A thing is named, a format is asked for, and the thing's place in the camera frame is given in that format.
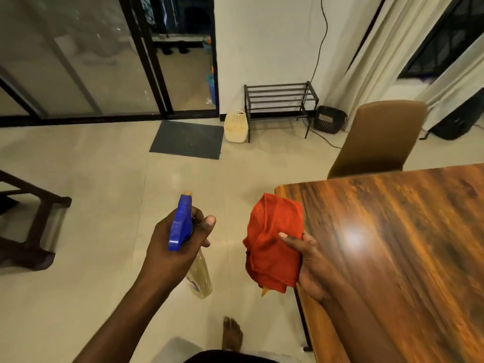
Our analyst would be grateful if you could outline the black metal table leg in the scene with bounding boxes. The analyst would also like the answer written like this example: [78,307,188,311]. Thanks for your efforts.
[294,287,313,352]

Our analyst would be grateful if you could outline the person's right forearm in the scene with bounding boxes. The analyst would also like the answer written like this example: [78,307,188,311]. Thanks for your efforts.
[319,275,416,363]

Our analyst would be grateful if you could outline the person's left hand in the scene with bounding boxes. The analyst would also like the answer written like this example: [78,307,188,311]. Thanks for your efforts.
[141,207,216,285]

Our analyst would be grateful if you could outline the black bag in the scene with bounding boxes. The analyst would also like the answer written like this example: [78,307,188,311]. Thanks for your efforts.
[419,88,484,141]

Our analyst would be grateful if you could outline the blue plastic bucket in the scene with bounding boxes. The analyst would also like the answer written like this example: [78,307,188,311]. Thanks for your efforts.
[206,73,217,105]

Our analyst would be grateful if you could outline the person's black shorts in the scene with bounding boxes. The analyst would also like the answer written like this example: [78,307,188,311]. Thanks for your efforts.
[185,349,281,363]

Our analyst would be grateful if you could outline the black grilled window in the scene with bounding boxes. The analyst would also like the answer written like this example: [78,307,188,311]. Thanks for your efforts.
[398,0,484,80]

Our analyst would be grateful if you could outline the grey door mat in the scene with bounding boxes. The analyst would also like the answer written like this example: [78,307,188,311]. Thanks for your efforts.
[149,120,225,160]

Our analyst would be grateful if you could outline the narrow cream curtain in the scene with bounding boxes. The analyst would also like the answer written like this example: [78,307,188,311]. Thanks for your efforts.
[416,42,484,131]

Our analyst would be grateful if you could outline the clear spray bottle blue trigger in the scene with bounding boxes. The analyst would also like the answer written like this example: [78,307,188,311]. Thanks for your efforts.
[168,191,213,300]

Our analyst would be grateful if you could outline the black round electric appliance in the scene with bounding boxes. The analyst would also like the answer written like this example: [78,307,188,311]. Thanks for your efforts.
[313,106,348,134]

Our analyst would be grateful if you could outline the cream plastic slotted basket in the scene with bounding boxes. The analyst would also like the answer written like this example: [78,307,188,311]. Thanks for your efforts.
[224,110,249,143]

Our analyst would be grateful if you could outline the black power cable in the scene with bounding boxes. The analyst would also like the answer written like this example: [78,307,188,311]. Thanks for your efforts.
[301,0,343,149]

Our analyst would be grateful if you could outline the person's left forearm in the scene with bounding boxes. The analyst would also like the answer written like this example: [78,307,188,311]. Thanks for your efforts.
[72,273,186,363]

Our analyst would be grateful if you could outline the brown upholstered chair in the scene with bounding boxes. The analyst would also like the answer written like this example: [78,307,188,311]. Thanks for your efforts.
[327,100,428,180]

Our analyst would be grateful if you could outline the person's right hand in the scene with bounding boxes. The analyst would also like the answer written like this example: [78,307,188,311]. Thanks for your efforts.
[279,231,342,305]

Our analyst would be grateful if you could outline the person's bare foot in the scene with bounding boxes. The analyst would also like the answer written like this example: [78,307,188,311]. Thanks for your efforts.
[222,317,244,352]

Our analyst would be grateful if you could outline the dark wooden bench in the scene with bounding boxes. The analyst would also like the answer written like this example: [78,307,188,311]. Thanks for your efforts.
[0,170,72,271]

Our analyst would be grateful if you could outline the black metal shoe rack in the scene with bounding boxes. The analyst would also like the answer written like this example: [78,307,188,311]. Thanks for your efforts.
[244,81,320,143]

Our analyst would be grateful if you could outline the red microfibre cloth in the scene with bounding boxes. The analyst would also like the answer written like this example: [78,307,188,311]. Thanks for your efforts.
[242,193,305,297]

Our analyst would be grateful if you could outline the wide cream curtain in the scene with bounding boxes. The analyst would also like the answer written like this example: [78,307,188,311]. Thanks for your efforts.
[325,0,456,131]

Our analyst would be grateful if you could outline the black framed sliding glass door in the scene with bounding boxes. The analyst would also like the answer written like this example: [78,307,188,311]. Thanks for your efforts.
[0,0,220,128]

